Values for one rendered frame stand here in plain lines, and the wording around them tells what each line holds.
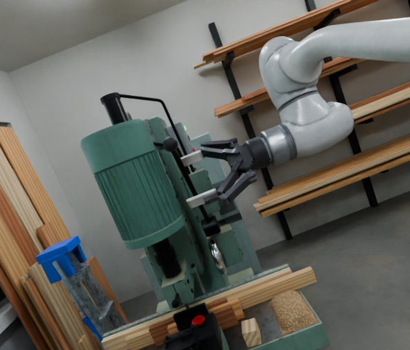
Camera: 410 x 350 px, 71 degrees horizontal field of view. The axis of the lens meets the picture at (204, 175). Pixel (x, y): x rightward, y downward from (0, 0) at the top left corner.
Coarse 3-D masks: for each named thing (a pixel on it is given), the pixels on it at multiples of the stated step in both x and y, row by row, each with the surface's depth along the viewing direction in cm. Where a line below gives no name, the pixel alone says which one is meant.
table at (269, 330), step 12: (252, 312) 80; (264, 312) 78; (312, 312) 72; (240, 324) 77; (264, 324) 74; (276, 324) 72; (312, 324) 68; (228, 336) 75; (240, 336) 73; (264, 336) 70; (276, 336) 69; (288, 336) 68; (300, 336) 68; (312, 336) 68; (324, 336) 68; (144, 348) 83; (156, 348) 81; (240, 348) 69; (252, 348) 68; (264, 348) 68; (276, 348) 68; (288, 348) 68; (300, 348) 68; (312, 348) 68
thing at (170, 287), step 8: (184, 264) 86; (184, 272) 81; (168, 280) 80; (176, 280) 78; (184, 280) 77; (192, 280) 87; (168, 288) 77; (176, 288) 77; (184, 288) 77; (192, 288) 82; (168, 296) 78; (184, 296) 78; (192, 296) 78; (168, 304) 78; (184, 304) 78
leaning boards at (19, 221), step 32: (0, 128) 228; (0, 160) 217; (0, 192) 202; (32, 192) 231; (0, 224) 184; (32, 224) 215; (64, 224) 254; (0, 256) 174; (32, 256) 204; (32, 288) 174; (64, 288) 201; (32, 320) 180; (64, 320) 183
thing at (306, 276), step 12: (288, 276) 83; (300, 276) 82; (312, 276) 82; (252, 288) 84; (264, 288) 82; (276, 288) 82; (288, 288) 83; (228, 300) 83; (240, 300) 83; (252, 300) 83; (264, 300) 83; (132, 336) 84; (144, 336) 83; (132, 348) 84
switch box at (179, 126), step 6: (168, 126) 103; (180, 126) 103; (168, 132) 104; (180, 132) 104; (180, 138) 104; (186, 138) 104; (186, 144) 104; (180, 150) 105; (186, 150) 105; (192, 150) 106
